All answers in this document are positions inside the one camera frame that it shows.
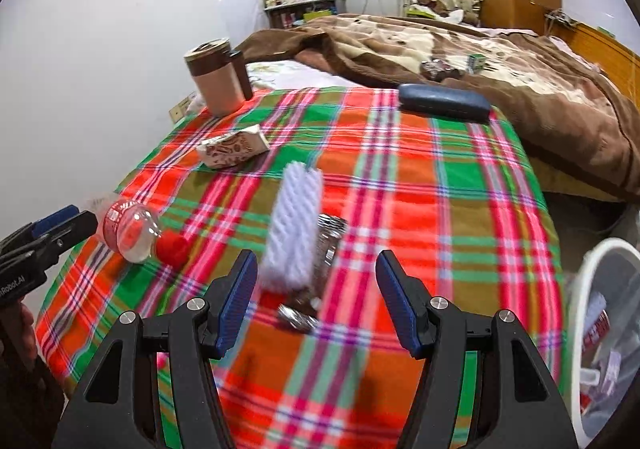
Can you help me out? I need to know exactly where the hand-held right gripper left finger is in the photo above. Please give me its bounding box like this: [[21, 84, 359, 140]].
[[51, 249, 259, 449]]

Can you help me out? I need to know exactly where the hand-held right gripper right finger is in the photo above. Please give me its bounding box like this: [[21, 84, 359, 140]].
[[375, 250, 576, 449]]

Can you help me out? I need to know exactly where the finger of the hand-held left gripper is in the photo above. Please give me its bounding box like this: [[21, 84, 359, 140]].
[[20, 210, 99, 262], [29, 205, 80, 236]]

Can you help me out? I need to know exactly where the silver plastic wrapper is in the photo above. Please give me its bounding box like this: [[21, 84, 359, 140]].
[[277, 214, 348, 332]]

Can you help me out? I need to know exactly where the white foam fruit net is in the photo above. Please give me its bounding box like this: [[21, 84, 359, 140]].
[[260, 163, 325, 292]]

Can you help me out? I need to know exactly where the white trash bin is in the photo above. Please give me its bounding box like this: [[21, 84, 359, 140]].
[[562, 237, 640, 449]]

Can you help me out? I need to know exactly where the red cartoon drink can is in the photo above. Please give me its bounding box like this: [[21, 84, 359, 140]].
[[582, 311, 611, 367]]

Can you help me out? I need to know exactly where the purple and white box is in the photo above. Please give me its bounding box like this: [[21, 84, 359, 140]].
[[602, 351, 626, 392]]

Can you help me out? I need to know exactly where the person's left hand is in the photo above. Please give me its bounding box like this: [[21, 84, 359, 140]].
[[0, 301, 38, 370]]

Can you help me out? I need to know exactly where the plaid cloth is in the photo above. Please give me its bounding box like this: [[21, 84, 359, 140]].
[[35, 86, 568, 449]]

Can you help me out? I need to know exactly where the small brown patterned carton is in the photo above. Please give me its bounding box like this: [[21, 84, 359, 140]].
[[196, 124, 271, 171]]

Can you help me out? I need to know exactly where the dark glasses case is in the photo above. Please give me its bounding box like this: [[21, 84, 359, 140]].
[[398, 83, 492, 122]]

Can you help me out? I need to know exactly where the beige and brown tumbler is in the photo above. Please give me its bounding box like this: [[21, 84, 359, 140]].
[[183, 38, 254, 117]]

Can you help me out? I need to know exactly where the white floral bed sheet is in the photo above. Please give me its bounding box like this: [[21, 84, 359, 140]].
[[245, 60, 341, 92]]

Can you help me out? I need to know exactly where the dark foil wrapper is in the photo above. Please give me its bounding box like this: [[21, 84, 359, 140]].
[[420, 58, 463, 81]]

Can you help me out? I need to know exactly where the brown blanket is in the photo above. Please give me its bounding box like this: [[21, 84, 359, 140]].
[[232, 13, 640, 202]]

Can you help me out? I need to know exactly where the cluttered shelf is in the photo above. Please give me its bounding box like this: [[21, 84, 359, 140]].
[[264, 0, 348, 30]]

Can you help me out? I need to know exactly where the wooden headboard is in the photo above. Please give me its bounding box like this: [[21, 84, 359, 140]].
[[545, 22, 640, 95]]

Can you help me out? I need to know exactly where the beige wall socket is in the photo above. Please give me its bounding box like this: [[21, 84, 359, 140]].
[[170, 96, 197, 125]]

